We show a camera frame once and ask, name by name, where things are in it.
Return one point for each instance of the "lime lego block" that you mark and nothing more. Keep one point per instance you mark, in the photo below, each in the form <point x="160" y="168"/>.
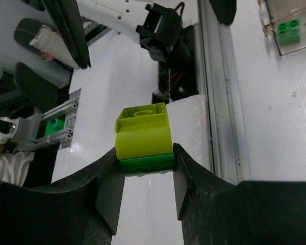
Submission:
<point x="143" y="131"/>

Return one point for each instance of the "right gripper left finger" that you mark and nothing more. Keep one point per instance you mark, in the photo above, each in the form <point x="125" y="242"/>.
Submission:
<point x="82" y="208"/>

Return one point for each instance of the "small green lego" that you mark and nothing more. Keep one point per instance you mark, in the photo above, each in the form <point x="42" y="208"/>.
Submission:
<point x="289" y="32"/>

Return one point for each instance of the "aluminium rail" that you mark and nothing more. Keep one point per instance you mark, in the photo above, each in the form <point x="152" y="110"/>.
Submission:
<point x="227" y="129"/>

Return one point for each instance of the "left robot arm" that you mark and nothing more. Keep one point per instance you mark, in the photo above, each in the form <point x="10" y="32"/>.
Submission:
<point x="155" y="28"/>

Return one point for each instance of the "clear container right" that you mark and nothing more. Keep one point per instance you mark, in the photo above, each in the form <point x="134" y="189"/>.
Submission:
<point x="284" y="11"/>

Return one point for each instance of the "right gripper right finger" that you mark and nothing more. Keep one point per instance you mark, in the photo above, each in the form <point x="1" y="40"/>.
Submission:
<point x="214" y="211"/>

